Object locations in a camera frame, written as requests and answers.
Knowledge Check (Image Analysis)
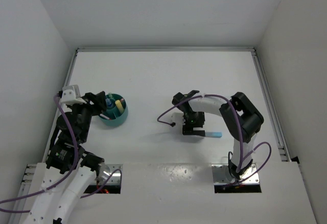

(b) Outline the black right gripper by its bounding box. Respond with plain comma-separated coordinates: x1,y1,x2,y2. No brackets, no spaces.
183,111,206,137

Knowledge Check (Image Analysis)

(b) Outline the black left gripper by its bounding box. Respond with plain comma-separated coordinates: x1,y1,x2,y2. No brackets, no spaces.
68,91,107,141

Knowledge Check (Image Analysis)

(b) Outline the clear blue spray bottle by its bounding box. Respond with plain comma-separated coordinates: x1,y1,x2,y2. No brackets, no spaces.
105,98,115,109

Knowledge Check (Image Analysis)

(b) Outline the yellow highlighter marker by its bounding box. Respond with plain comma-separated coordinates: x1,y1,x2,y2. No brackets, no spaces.
115,100,125,114

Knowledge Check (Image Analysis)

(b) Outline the blue highlighter marker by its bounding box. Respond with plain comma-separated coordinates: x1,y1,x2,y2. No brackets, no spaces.
205,131,222,138

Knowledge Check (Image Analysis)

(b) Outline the red pen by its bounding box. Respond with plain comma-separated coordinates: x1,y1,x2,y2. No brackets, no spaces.
99,114,111,120

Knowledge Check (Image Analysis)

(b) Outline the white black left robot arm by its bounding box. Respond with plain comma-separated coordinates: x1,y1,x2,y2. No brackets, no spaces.
24,87,106,223

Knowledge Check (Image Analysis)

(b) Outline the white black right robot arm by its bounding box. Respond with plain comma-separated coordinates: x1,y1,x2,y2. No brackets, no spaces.
172,90,264,180

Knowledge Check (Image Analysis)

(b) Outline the teal round divided organizer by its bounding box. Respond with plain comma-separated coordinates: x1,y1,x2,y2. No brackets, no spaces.
99,93,128,127

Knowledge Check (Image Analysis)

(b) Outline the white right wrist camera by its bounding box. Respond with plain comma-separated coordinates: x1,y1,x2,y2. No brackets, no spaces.
171,113,185,127

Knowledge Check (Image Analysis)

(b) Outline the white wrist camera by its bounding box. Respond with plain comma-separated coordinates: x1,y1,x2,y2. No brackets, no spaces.
61,85,86,105
171,113,185,127

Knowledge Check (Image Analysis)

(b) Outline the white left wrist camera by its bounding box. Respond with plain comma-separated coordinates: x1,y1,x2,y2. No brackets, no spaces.
61,85,86,105

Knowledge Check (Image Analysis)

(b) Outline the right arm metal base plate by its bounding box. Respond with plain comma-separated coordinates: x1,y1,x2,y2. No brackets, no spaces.
212,164,260,186

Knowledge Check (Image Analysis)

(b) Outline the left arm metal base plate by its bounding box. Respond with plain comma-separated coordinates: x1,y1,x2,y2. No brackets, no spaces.
97,164,123,185

